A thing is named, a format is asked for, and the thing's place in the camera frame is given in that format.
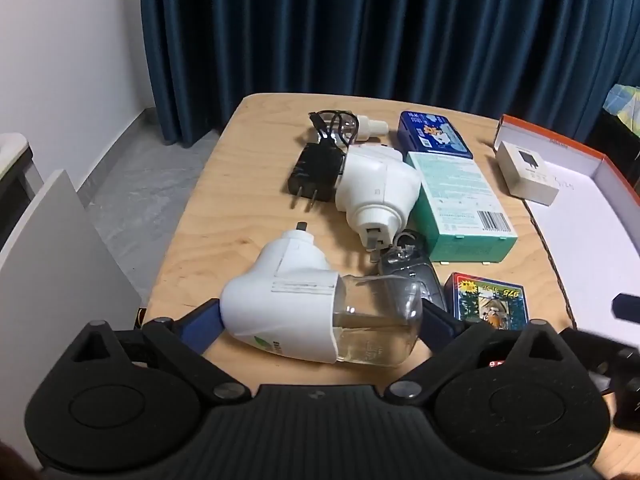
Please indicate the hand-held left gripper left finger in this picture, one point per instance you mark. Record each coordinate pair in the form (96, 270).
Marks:
(200, 326)

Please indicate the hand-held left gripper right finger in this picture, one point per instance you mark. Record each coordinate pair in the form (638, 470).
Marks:
(441, 327)

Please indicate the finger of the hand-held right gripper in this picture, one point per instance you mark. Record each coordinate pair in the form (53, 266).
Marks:
(627, 305)
(587, 352)

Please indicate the playing cards pack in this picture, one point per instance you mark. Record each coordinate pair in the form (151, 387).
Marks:
(485, 300)

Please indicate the black car key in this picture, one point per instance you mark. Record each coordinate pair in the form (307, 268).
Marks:
(400, 265)

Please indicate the orange cardboard box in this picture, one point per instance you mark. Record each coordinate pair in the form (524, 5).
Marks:
(590, 230)

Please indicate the white plug-in repellent with bottle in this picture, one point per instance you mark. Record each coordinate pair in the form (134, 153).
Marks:
(280, 300)

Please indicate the green carton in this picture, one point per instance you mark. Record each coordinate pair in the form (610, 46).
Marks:
(460, 200)

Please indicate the white plug-in repellent heater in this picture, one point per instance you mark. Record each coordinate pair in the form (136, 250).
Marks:
(375, 185)

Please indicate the white charger carton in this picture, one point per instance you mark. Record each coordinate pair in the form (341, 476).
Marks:
(527, 170)

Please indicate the blue plastic box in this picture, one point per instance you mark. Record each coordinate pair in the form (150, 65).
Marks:
(435, 135)

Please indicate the white side cabinet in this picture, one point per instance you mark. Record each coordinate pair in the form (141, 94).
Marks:
(65, 260)

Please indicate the black chair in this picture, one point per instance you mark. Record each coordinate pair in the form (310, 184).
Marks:
(615, 152)

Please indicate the black charger plug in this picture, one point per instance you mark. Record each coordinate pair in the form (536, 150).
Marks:
(315, 170)

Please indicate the blue yellow checked cloth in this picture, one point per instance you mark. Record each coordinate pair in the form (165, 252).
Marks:
(625, 105)

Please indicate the dark blue curtain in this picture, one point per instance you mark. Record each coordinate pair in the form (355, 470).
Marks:
(350, 35)

